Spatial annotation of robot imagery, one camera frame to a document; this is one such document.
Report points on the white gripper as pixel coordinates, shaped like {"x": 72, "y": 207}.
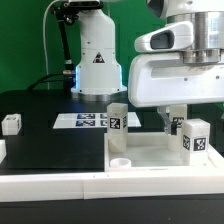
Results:
{"x": 163, "y": 80}

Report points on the white square tabletop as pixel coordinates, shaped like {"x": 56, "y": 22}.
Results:
{"x": 149, "y": 151}

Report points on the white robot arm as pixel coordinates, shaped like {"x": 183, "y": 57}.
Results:
{"x": 98, "y": 75}

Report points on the white marker sheet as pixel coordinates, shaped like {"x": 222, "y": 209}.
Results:
{"x": 89, "y": 120}

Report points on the white U-shaped obstacle fence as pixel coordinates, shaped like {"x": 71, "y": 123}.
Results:
{"x": 155, "y": 182}

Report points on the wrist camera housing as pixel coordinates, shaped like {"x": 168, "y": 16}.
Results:
{"x": 173, "y": 37}

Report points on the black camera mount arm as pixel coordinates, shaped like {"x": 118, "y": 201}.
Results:
{"x": 65, "y": 16}

